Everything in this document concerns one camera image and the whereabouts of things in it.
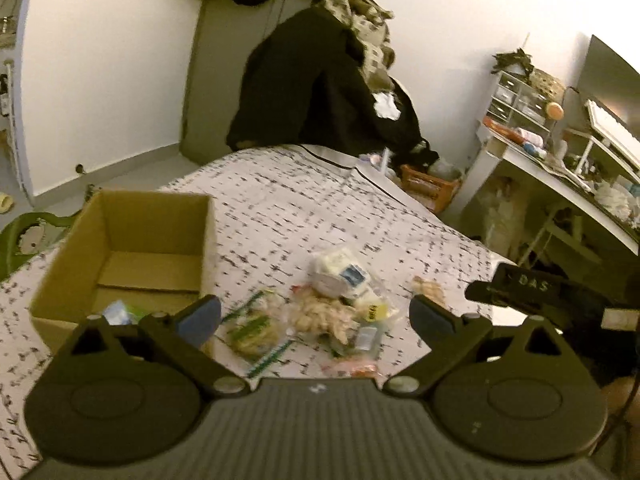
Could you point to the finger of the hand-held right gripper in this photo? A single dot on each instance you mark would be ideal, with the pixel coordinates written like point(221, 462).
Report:
point(482, 292)

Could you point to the grey green door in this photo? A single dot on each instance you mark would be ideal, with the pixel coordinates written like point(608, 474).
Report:
point(225, 70)

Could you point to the orange plastic basket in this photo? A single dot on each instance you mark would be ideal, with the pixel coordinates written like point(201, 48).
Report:
point(430, 187)

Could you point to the blue white snack packet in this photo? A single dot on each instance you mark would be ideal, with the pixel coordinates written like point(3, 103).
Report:
point(120, 312)

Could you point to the white picture frame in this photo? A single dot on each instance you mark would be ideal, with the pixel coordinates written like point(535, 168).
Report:
point(612, 127)

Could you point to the yellow label snack packet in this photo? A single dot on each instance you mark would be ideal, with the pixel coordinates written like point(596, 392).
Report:
point(372, 309)

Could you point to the clear bag of pale cookies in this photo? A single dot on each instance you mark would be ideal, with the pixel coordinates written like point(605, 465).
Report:
point(320, 312)

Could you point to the dark green plant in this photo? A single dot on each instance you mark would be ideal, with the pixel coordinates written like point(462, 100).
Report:
point(512, 62)

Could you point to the white desk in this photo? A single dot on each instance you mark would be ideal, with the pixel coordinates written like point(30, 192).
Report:
point(550, 175)

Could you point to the black dashed white blanket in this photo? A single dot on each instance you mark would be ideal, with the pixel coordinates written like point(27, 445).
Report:
point(300, 200)

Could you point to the brown cardboard box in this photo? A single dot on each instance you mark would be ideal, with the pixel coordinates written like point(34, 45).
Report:
point(135, 240)

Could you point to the round orange object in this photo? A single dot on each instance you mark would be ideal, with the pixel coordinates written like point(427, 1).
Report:
point(556, 111)

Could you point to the white snack bag blue label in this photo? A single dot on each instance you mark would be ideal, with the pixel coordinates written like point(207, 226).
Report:
point(335, 272)

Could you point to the metal door stopper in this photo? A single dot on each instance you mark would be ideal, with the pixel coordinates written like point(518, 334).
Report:
point(78, 168)

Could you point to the green striped snack packet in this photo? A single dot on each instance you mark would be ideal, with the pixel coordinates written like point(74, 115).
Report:
point(252, 327)

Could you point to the white crumpled cloth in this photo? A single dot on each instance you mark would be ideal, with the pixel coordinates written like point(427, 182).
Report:
point(387, 106)

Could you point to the black coat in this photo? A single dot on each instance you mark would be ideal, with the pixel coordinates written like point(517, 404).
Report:
point(300, 90)

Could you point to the pale yellow slipper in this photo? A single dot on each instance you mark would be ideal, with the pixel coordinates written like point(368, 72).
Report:
point(6, 203)

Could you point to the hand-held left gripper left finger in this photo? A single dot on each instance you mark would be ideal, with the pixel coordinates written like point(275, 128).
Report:
point(200, 316)

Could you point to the small beige snack packet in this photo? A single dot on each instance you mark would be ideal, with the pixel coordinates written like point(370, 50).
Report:
point(429, 291)

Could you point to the small bluish snack packet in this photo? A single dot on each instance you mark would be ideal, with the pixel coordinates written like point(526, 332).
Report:
point(368, 338)

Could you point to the checkered beige cloth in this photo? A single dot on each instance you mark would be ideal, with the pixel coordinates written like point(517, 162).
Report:
point(367, 25)

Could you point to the woven basket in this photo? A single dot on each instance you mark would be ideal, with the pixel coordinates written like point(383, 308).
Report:
point(547, 85)

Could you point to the grey flat panel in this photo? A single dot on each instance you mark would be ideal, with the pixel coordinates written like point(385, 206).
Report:
point(607, 75)

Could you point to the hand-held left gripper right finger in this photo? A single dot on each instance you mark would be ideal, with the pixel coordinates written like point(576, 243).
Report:
point(431, 316)

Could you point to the orange red snack packet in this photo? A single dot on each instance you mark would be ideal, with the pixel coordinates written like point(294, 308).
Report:
point(357, 367)

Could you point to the green cartoon floor mat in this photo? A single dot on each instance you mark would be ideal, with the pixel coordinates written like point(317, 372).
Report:
point(30, 240)

